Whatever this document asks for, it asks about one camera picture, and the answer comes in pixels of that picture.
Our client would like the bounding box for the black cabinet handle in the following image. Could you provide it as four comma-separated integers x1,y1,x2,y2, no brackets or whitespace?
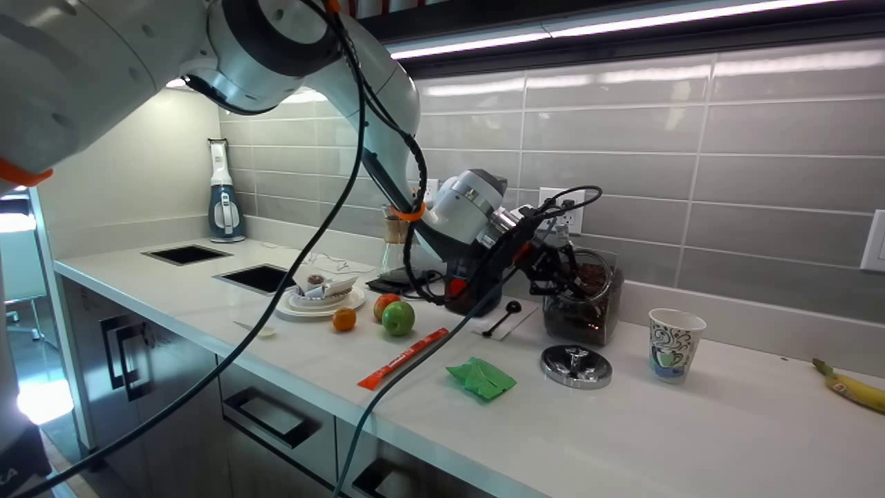
99,315,155,401
222,384,321,452
355,458,417,498

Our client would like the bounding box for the black coffee grinder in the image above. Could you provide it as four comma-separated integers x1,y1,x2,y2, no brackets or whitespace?
442,248,510,318

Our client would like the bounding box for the red-orange round fruit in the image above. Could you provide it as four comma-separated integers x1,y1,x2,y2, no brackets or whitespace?
372,290,404,328

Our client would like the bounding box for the patterned paper cup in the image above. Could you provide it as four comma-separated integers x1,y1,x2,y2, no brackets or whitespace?
646,306,711,382

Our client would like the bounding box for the grey lower cabinet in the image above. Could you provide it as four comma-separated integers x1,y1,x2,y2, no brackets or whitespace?
54,274,520,498

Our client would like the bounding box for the red packet strip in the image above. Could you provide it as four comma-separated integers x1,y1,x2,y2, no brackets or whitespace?
357,328,452,394

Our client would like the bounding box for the green apple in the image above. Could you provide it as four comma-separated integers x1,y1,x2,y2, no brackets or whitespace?
379,297,417,340

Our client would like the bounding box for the black measuring spoon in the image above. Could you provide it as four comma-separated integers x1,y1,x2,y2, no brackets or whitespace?
478,299,527,340

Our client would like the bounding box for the small orange tangerine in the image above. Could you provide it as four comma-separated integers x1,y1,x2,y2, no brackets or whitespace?
329,306,361,335

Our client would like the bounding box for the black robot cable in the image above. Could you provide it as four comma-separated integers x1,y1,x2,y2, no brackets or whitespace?
12,0,605,498

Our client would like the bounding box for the blue white blender base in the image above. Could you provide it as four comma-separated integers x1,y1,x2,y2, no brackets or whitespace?
202,135,249,248

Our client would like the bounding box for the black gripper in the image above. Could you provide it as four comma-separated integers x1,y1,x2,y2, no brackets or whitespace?
510,213,605,301

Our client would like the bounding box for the green cloth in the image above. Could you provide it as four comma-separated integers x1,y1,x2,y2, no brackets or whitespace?
446,354,520,405

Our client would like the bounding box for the chrome jar lid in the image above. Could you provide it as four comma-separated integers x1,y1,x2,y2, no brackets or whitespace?
539,340,614,390

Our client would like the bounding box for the white plastic spoon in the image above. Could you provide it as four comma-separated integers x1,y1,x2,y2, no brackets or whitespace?
232,318,280,343

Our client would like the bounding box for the glass jar of coffee beans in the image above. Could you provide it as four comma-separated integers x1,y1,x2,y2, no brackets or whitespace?
539,261,626,353

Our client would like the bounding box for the white plate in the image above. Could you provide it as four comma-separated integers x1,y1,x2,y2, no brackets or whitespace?
271,283,369,324

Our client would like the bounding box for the dark cable across counter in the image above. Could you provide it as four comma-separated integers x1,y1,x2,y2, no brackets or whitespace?
329,210,557,498

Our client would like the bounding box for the yellow banana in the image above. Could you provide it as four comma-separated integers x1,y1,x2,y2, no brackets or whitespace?
811,354,885,419

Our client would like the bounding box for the black coffee scale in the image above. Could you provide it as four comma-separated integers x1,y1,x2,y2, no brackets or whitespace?
366,265,437,299

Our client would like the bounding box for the patterned bowl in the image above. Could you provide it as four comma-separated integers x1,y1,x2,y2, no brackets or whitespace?
292,272,351,310

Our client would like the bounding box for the under-cabinet light strip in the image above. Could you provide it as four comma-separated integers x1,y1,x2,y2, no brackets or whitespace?
391,0,834,64

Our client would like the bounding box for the white wall outlet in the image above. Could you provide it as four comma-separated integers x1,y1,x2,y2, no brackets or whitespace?
858,209,885,274
538,185,586,236

